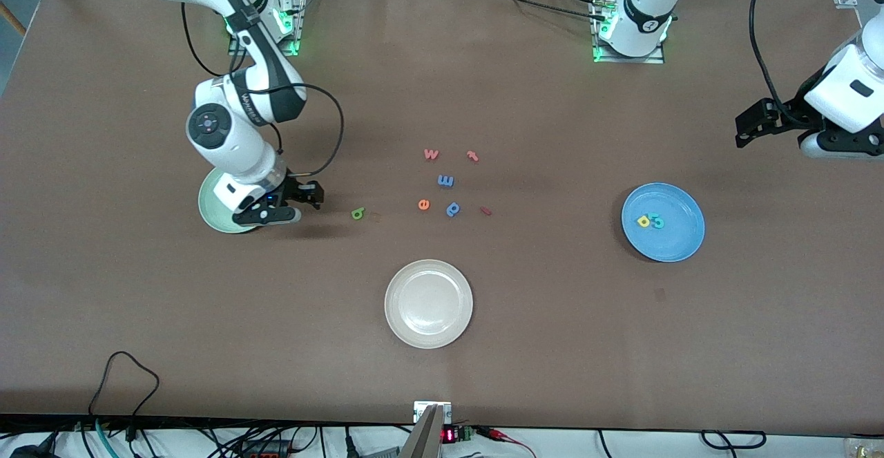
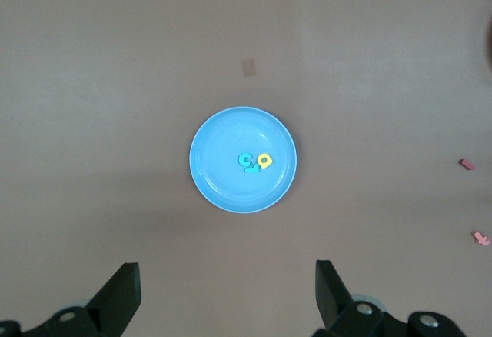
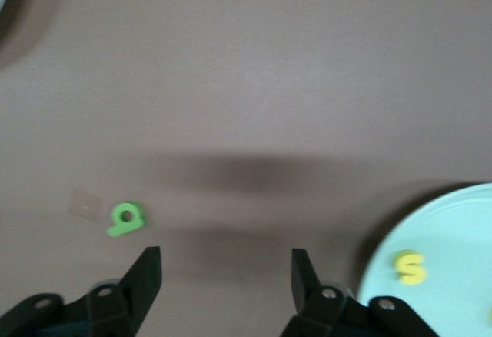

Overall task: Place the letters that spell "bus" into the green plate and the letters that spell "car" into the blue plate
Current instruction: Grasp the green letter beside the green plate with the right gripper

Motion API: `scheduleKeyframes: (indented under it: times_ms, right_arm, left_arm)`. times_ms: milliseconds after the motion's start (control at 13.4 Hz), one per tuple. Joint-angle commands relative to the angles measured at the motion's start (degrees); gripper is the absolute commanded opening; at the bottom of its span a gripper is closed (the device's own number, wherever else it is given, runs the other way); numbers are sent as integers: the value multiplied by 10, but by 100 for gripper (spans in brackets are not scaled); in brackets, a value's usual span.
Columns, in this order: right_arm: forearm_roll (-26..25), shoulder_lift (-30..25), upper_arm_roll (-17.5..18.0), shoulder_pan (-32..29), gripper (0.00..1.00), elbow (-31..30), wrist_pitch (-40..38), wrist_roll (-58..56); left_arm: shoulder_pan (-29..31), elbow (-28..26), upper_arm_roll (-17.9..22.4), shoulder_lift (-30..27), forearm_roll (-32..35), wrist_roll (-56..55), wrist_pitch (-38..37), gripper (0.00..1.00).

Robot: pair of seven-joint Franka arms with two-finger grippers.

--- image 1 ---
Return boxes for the grey metal bracket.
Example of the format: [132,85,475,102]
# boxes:
[399,405,444,458]

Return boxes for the black power strip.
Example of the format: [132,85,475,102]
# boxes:
[238,441,294,458]

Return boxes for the black cable across table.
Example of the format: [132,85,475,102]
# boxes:
[442,0,612,23]

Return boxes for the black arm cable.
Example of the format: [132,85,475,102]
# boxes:
[181,0,345,179]
[749,0,816,127]

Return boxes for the black coiled cable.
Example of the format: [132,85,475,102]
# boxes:
[701,430,767,450]

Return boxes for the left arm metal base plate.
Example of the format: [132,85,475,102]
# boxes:
[590,0,667,65]

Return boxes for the white plate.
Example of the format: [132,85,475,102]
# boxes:
[384,259,474,350]

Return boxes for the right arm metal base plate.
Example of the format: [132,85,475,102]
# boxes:
[228,0,308,57]

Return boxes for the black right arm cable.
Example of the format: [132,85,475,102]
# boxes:
[181,0,345,179]

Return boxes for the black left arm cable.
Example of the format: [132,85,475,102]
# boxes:
[749,0,816,127]

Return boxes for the black looped table cable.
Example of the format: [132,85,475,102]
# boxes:
[88,351,161,421]

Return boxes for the red clip lead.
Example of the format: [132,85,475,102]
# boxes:
[477,427,536,458]

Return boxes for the white marker tag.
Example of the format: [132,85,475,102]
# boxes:
[413,401,452,423]

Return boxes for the green plate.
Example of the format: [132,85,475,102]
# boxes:
[198,168,263,234]

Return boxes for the blue plate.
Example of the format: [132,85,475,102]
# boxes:
[621,182,706,263]

